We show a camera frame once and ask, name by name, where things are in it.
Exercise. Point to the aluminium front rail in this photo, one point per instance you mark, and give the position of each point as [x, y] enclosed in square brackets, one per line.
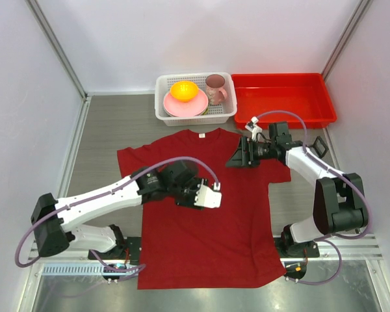
[77, 262]

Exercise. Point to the orange plastic bowl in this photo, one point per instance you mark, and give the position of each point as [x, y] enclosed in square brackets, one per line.
[184, 91]

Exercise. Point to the pink floral mug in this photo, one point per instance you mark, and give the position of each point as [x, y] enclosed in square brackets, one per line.
[214, 88]

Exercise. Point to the red plastic tray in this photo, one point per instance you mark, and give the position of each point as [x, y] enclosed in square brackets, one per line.
[304, 94]

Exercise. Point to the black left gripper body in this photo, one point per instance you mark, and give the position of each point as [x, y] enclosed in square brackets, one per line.
[188, 193]

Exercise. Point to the white perforated plastic basket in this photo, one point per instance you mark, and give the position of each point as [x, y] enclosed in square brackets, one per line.
[218, 114]

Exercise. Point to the red t-shirt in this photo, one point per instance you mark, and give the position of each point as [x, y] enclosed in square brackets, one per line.
[228, 247]

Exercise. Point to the black brooch box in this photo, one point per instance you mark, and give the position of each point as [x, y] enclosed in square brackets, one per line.
[320, 147]

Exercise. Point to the green plate under pink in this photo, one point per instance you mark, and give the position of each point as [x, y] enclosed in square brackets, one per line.
[205, 111]

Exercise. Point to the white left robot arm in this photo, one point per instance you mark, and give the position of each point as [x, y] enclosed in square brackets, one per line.
[58, 224]

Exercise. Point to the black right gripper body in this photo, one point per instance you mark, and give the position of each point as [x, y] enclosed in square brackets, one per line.
[257, 150]

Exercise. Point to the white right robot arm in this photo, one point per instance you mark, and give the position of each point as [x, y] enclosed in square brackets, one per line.
[338, 203]

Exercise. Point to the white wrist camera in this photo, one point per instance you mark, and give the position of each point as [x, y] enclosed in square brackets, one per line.
[208, 197]
[253, 128]

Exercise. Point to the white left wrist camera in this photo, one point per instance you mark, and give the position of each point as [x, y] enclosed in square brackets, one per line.
[208, 197]

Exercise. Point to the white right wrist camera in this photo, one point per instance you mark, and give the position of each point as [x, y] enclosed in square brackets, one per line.
[253, 128]

